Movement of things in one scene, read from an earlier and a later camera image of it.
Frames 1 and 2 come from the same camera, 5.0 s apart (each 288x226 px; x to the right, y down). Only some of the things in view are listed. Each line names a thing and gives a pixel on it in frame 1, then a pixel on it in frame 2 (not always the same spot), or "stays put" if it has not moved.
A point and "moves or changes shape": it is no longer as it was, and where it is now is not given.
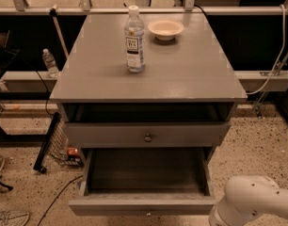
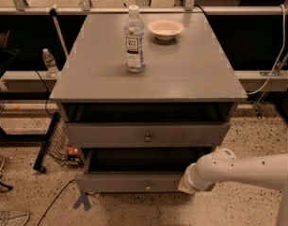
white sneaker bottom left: x=12 y=217 stays put
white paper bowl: x=165 y=29 stays put
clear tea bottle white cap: x=135 y=40 stays put
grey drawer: x=145 y=182 moves or changes shape
